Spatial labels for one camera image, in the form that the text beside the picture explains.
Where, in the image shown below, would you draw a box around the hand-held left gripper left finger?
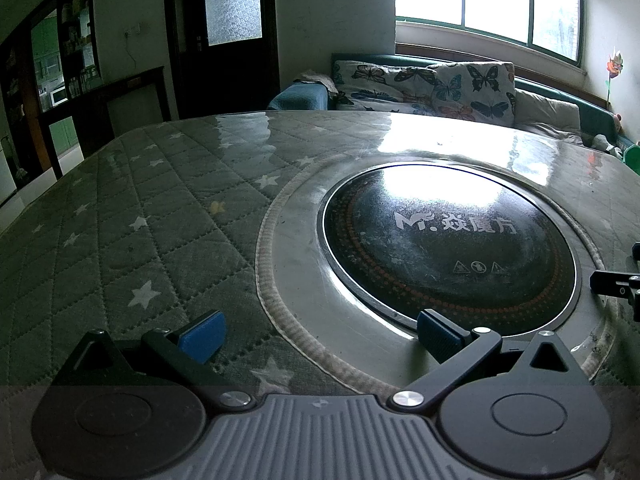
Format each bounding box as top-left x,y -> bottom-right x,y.
50,310 -> 256,408

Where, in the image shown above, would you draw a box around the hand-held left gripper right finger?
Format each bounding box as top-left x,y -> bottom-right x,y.
389,309 -> 593,413

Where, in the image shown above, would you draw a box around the round black induction cooktop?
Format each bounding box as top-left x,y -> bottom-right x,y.
317,162 -> 583,338

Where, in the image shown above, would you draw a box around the grey soft toy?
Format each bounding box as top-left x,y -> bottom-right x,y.
592,132 -> 623,158

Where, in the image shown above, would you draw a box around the teal corner sofa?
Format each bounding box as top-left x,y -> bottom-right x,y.
267,52 -> 640,161

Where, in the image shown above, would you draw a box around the cream back cushion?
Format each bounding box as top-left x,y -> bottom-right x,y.
514,88 -> 582,131

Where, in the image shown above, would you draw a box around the colourful pinwheel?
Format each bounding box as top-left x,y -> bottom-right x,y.
602,50 -> 626,108

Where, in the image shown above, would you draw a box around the dark wooden shelf cabinet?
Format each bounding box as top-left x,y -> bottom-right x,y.
0,0 -> 171,201

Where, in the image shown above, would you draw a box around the dark door with frosted glass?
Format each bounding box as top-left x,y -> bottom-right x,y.
165,0 -> 281,121

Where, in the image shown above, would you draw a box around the white refrigerator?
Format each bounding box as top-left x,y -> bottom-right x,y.
0,132 -> 18,206

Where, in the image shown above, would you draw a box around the blue blanket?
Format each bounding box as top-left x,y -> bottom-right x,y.
267,82 -> 331,111

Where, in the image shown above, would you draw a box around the beige crumpled cloth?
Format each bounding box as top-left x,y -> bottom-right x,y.
295,71 -> 333,93

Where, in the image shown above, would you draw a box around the shelf bottles and jars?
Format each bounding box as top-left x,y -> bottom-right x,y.
62,0 -> 101,98

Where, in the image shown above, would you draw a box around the wall socket with cable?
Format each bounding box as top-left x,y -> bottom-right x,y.
124,22 -> 146,66

